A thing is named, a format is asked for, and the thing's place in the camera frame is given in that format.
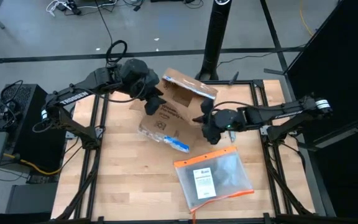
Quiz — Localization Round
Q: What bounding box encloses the black tower fan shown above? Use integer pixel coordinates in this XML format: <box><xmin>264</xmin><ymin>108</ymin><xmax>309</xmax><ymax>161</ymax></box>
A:
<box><xmin>194</xmin><ymin>0</ymin><xmax>233</xmax><ymax>82</ymax></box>

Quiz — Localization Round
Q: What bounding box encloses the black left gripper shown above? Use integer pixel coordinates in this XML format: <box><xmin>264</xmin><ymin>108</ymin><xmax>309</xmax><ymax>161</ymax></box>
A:
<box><xmin>132</xmin><ymin>68</ymin><xmax>168</xmax><ymax>116</ymax></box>

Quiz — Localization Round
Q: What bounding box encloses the black item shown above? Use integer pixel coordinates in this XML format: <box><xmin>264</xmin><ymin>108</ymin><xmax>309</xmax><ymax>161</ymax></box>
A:
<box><xmin>210</xmin><ymin>157</ymin><xmax>247</xmax><ymax>189</ymax></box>

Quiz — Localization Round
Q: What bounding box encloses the mesh zip pouch orange trim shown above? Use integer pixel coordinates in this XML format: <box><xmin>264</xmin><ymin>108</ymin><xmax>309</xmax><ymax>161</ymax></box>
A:
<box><xmin>173</xmin><ymin>145</ymin><xmax>256</xmax><ymax>224</ymax></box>

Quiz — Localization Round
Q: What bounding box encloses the white paper leaflet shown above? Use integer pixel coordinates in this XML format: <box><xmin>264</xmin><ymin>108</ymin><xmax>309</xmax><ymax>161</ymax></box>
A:
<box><xmin>192</xmin><ymin>167</ymin><xmax>218</xmax><ymax>200</ymax></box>

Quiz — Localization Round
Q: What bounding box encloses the black computer tower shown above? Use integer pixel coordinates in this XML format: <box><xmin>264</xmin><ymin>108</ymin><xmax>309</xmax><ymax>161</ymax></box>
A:
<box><xmin>0</xmin><ymin>83</ymin><xmax>71</xmax><ymax>174</ymax></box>

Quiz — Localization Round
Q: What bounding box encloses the brown cardboard shipping box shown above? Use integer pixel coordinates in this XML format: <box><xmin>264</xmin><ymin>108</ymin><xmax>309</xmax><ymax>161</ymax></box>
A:
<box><xmin>129</xmin><ymin>67</ymin><xmax>219</xmax><ymax>154</ymax></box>

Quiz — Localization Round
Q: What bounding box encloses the black aluminium table frame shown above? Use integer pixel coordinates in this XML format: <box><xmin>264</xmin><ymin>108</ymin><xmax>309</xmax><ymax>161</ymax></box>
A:
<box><xmin>53</xmin><ymin>79</ymin><xmax>318</xmax><ymax>224</ymax></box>

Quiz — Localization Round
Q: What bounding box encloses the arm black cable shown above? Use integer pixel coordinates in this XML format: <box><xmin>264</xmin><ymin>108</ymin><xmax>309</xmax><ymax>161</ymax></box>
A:
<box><xmin>211</xmin><ymin>100</ymin><xmax>255</xmax><ymax>113</ymax></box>
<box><xmin>103</xmin><ymin>74</ymin><xmax>148</xmax><ymax>104</ymax></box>

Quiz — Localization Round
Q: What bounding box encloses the long black floor beam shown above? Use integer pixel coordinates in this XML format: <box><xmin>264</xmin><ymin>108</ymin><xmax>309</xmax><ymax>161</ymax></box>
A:
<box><xmin>0</xmin><ymin>46</ymin><xmax>306</xmax><ymax>64</ymax></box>

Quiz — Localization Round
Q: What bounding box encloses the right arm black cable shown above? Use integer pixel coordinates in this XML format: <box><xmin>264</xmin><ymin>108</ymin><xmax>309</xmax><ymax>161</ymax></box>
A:
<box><xmin>211</xmin><ymin>100</ymin><xmax>255</xmax><ymax>113</ymax></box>

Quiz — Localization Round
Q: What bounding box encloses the dark grey box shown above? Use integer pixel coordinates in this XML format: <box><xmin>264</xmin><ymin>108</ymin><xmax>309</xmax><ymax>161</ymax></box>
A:
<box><xmin>5</xmin><ymin>182</ymin><xmax>59</xmax><ymax>215</ymax></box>

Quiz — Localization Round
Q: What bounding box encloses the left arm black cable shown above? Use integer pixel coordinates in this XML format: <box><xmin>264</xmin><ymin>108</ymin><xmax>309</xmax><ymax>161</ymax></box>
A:
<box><xmin>103</xmin><ymin>74</ymin><xmax>148</xmax><ymax>104</ymax></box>

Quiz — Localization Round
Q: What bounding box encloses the black curtain panel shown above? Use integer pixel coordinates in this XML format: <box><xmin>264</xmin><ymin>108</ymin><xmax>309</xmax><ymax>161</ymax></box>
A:
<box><xmin>286</xmin><ymin>0</ymin><xmax>358</xmax><ymax>224</ymax></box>

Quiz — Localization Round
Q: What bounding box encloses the white power strip with cables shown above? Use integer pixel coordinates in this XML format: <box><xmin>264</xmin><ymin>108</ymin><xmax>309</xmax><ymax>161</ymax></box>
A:
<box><xmin>45</xmin><ymin>0</ymin><xmax>82</xmax><ymax>16</ymax></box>

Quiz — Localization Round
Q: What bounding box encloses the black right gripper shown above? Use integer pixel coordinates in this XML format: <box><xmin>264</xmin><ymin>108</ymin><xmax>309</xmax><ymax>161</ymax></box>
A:
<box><xmin>191</xmin><ymin>98</ymin><xmax>223</xmax><ymax>146</ymax></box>

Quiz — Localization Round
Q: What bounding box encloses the thin yellow cable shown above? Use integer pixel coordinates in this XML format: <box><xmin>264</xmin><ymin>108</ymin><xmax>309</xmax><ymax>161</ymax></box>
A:
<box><xmin>299</xmin><ymin>0</ymin><xmax>314</xmax><ymax>37</ymax></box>

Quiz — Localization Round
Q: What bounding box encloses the coiled black cable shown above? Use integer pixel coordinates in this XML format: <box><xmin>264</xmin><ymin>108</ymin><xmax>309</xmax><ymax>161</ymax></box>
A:
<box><xmin>104</xmin><ymin>39</ymin><xmax>129</xmax><ymax>67</ymax></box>

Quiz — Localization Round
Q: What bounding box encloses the diagonal black floor beam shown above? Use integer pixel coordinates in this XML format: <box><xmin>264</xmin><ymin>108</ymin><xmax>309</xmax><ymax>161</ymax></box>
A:
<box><xmin>259</xmin><ymin>0</ymin><xmax>291</xmax><ymax>82</ymax></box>

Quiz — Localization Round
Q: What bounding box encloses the thick orange-yellow cable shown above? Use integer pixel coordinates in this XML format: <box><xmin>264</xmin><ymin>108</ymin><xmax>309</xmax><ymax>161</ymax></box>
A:
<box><xmin>3</xmin><ymin>152</ymin><xmax>74</xmax><ymax>177</ymax></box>

